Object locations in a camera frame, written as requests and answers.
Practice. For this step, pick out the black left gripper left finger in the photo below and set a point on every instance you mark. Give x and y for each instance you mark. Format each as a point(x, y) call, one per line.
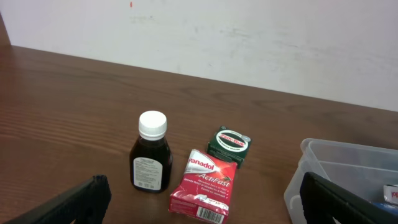
point(84, 203)

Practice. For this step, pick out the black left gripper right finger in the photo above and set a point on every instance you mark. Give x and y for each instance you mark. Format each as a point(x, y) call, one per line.
point(327, 203)

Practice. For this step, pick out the blue fever patch box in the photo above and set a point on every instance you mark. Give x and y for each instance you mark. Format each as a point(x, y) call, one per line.
point(391, 208)

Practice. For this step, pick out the white Panadol box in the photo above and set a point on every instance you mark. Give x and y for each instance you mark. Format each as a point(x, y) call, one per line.
point(391, 193)

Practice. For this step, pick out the dark syrup bottle white cap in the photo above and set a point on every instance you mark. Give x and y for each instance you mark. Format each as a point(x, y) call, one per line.
point(150, 159)

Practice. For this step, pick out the green Zam-Buk box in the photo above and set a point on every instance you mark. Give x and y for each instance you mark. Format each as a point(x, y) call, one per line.
point(229, 146)

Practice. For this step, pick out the red Panadol ActiFast box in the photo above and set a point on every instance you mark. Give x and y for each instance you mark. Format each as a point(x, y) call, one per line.
point(205, 189)

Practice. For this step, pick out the clear plastic container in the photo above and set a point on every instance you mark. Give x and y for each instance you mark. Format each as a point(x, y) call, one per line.
point(363, 170)

